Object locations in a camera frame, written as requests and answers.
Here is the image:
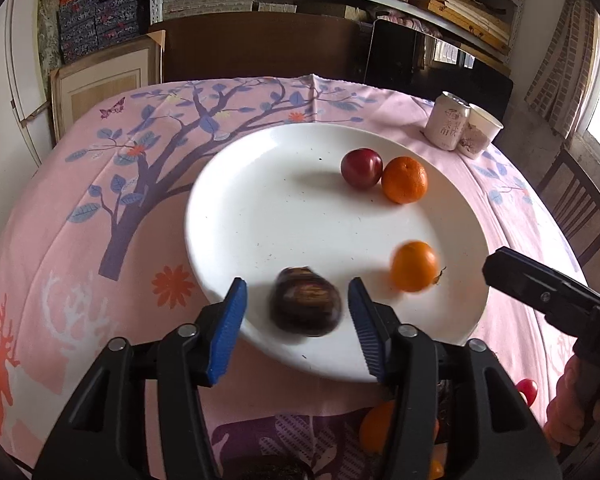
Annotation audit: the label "white paper cup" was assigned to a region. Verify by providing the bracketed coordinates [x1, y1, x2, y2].
[456, 104, 504, 159]

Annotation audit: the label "blue patterned storage boxes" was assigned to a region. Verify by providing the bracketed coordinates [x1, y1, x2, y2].
[58, 0, 140, 64]

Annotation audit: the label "small orange fruit back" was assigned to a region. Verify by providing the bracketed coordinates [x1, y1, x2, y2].
[389, 240, 441, 292]

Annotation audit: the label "white door panel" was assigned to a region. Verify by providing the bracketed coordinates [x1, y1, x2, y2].
[5, 0, 55, 167]

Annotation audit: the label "patterned curtain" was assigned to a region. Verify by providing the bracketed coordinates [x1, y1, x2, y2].
[524, 0, 597, 139]

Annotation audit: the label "pink deer tablecloth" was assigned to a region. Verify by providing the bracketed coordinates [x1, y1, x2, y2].
[0, 75, 584, 479]

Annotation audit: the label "dark red plum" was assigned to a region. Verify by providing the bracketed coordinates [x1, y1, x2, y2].
[340, 148, 384, 191]

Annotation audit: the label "dark wooden chair right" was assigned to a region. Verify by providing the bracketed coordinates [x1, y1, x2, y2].
[536, 148, 600, 266]

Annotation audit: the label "dark water chestnut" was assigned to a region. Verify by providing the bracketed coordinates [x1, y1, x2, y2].
[268, 266, 342, 337]

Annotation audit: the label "right hand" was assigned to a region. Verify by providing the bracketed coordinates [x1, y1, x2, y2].
[543, 356, 585, 455]

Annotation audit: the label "yellow-green round fruit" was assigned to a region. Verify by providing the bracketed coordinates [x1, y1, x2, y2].
[427, 458, 444, 480]

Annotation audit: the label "white drink can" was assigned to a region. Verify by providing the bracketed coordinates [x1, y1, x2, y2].
[424, 91, 470, 152]

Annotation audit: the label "white oval plate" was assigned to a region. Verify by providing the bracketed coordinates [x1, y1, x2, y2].
[185, 124, 489, 382]

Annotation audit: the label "large orange tangerine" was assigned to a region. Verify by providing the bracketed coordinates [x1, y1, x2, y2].
[357, 398, 441, 456]

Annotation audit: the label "dark wooden cabinet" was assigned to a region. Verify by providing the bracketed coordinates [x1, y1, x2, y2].
[149, 12, 372, 82]

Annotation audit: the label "red cherry tomato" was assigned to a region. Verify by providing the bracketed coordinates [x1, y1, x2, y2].
[516, 378, 539, 408]

